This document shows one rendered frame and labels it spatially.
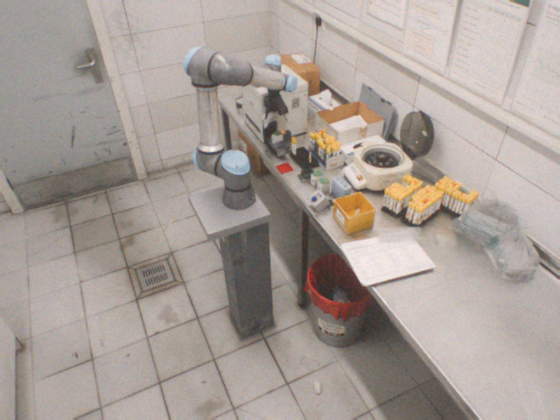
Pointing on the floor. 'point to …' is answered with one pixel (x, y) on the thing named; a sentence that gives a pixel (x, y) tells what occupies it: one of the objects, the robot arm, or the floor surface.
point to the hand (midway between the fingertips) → (276, 125)
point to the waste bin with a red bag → (339, 311)
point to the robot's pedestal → (248, 278)
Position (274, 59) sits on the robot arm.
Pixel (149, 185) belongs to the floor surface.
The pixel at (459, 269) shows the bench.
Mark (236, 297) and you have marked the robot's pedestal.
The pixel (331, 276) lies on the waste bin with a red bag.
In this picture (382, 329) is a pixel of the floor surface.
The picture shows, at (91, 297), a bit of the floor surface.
